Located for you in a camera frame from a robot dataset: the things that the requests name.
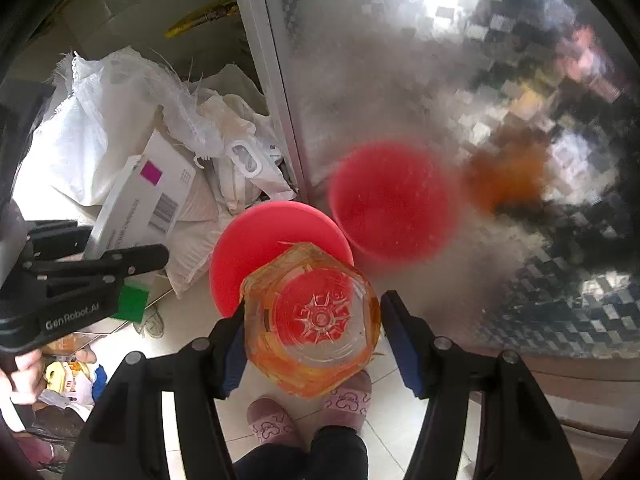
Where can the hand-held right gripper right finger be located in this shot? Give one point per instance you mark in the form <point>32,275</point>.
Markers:
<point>405,350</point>

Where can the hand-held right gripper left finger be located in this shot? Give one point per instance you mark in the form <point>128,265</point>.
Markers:
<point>232,360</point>

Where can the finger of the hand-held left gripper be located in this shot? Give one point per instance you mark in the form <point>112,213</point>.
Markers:
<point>55,237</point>
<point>140,259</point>

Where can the amber glass jar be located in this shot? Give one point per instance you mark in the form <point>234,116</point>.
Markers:
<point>310,365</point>

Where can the red plastic bin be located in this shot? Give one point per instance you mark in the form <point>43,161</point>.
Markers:
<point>260,240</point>

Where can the person's left hand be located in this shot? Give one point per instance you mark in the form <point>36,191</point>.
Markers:
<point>22,377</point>

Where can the yellow plastic bottle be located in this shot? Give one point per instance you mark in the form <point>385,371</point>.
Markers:
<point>56,376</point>

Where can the beige sack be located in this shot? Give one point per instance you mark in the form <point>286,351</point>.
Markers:
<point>195,240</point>

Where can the white cardboard box pink label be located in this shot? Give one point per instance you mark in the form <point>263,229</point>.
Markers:
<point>145,200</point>

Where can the pink slipper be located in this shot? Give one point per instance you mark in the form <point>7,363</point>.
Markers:
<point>272,422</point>
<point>347,400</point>

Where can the blue cloth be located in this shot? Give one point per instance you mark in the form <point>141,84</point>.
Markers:
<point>100,376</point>

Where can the white woven sack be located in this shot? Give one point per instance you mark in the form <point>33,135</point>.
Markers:
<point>90,125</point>

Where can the person's black pants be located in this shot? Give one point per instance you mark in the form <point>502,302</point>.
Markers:
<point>310,457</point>

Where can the yellow strip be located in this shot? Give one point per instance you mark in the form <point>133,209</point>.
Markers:
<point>200,17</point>

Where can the patterned glass door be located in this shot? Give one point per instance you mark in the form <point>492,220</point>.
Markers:
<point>400,60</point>

